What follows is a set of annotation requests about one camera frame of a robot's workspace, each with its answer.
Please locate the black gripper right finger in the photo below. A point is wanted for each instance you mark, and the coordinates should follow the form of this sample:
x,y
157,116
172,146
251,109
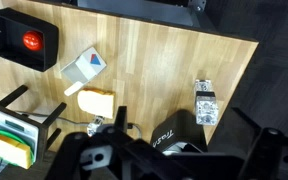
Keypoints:
x,y
267,150

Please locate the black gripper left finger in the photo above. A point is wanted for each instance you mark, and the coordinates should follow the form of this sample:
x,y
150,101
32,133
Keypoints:
x,y
77,153

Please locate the clear glass cup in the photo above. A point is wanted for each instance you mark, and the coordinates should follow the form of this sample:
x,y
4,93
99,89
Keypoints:
x,y
206,108

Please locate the black trash bin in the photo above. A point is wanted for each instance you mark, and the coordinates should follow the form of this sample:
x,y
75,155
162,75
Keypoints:
x,y
175,128

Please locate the black rectangular tray bin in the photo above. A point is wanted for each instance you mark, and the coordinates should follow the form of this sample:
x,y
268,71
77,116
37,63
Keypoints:
x,y
50,36

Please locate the small glass shaker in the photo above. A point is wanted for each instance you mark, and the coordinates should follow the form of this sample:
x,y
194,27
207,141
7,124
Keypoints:
x,y
95,125

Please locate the small black table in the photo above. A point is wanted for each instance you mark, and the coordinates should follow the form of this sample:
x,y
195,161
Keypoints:
x,y
52,116

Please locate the flat bread slice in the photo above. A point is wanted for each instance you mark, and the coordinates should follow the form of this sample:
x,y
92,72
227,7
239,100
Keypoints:
x,y
95,101

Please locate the white kitchen scale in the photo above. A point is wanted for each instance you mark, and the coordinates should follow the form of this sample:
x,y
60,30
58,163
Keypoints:
x,y
27,128

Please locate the thick bread loaf slice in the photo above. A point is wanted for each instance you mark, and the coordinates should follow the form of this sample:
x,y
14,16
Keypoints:
x,y
10,150

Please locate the white carton box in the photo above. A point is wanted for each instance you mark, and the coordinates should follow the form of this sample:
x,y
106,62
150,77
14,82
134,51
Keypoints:
x,y
87,66

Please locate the red tomato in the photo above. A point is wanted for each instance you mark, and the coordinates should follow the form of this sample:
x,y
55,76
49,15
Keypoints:
x,y
32,40

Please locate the grey metal mount frame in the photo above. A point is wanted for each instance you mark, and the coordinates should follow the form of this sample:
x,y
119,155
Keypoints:
x,y
134,8

